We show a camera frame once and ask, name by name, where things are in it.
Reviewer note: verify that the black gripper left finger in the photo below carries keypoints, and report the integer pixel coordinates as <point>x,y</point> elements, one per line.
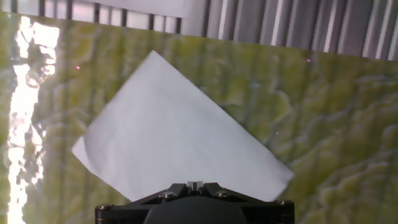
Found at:
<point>130,209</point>

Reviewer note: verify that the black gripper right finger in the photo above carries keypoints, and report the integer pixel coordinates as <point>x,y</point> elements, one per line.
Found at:
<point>267,209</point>

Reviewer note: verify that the white paper sheet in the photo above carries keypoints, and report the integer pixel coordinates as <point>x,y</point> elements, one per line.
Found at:
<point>174,133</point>

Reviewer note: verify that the green marble pattern mat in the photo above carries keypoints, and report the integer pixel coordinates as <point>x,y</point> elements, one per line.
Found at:
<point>311,124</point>

